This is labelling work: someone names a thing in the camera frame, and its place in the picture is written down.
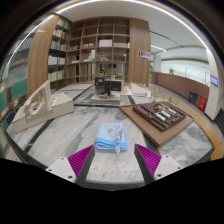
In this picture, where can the thin wooden stick model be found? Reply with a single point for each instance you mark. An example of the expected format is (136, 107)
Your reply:
(163, 97)

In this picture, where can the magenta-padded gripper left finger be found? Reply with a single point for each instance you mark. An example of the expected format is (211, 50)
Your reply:
(63, 166)

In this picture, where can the bookshelf with teal books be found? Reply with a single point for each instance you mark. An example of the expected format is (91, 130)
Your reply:
(13, 90)

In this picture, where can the wall poster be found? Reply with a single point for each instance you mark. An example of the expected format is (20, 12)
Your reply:
(144, 55)

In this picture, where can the wooden cubby shelf unit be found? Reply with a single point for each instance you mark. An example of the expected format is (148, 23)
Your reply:
(100, 46)

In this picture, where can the wooden model base board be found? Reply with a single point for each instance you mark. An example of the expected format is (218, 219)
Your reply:
(150, 134)

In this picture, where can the black box display model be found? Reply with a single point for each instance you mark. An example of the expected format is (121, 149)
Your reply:
(113, 86)

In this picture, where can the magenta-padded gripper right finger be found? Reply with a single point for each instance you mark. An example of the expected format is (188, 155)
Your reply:
(165, 165)

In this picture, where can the light blue printed towel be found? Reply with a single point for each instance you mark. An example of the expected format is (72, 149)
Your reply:
(110, 136)

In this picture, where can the dark bin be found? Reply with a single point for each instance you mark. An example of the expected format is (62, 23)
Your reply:
(193, 97)

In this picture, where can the white architectural model on base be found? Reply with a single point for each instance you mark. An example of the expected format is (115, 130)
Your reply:
(56, 106)

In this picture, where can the red cabinet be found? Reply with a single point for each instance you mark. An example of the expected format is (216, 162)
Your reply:
(202, 103)

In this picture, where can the wooden bookshelf with books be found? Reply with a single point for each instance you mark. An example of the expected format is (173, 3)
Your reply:
(57, 56)

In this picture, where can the wall screen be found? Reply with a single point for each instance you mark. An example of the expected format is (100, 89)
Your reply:
(214, 80)

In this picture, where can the small white architectural model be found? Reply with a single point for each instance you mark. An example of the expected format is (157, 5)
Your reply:
(138, 90)

